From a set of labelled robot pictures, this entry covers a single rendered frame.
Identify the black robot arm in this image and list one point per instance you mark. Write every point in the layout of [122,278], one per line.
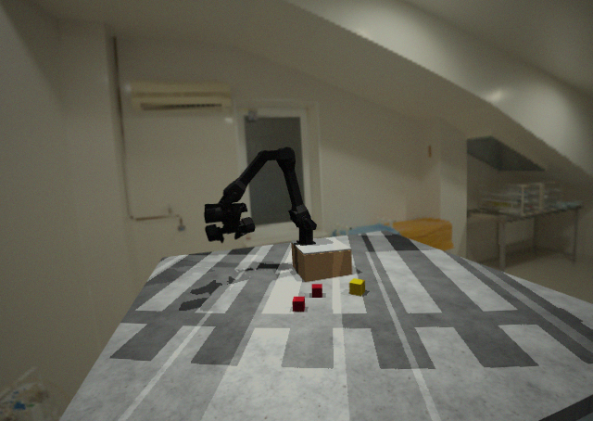
[299,214]

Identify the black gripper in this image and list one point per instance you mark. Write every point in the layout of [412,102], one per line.
[240,228]

